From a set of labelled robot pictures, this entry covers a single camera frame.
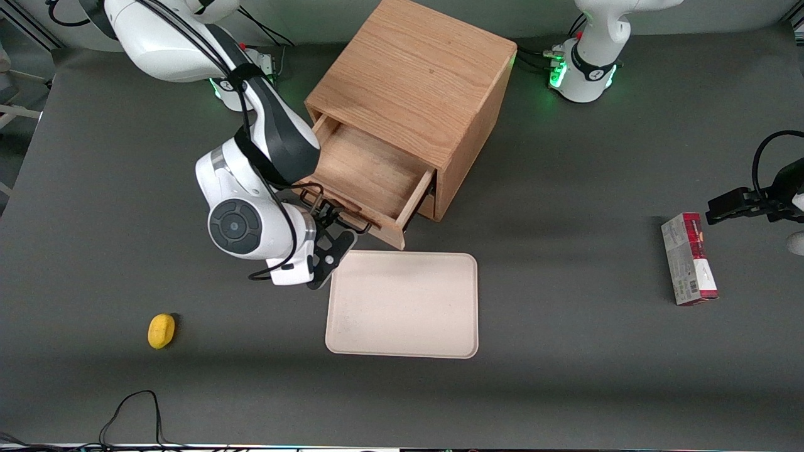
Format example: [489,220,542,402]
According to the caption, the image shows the black metal drawer handle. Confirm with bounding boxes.
[299,182,372,234]

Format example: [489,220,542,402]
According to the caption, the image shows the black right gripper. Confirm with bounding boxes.
[300,183,359,291]

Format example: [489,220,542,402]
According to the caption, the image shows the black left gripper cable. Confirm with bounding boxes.
[752,130,804,203]

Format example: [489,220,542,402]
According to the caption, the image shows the black base cables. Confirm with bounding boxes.
[239,9,297,81]
[515,11,589,71]

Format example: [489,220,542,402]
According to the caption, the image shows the oak wooden drawer cabinet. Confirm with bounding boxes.
[305,0,518,223]

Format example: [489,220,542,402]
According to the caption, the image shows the grey and red carton box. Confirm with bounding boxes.
[661,212,719,307]

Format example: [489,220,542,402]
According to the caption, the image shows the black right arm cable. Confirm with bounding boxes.
[48,0,300,281]

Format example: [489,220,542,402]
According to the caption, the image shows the grey aluminium frame bar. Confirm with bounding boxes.
[0,11,62,52]

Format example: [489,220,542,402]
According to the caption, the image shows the black left base cables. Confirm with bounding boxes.
[515,11,589,71]

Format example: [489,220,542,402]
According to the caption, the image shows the black right base cables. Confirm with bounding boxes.
[239,9,297,81]

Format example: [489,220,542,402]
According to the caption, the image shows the beige rectangular tray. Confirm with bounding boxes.
[325,250,479,360]

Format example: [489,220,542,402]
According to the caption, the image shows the yellow lemon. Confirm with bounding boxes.
[148,313,176,350]

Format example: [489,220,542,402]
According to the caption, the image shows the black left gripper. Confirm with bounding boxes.
[706,158,804,226]

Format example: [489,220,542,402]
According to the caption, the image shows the oak drawer with tall front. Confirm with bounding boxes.
[415,187,439,221]

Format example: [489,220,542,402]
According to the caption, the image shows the thin black floor cable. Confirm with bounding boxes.
[0,390,233,452]

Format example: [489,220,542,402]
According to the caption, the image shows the oak drawer with shallow front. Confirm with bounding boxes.
[294,113,438,251]

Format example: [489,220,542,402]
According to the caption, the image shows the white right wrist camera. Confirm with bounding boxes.
[266,250,315,287]

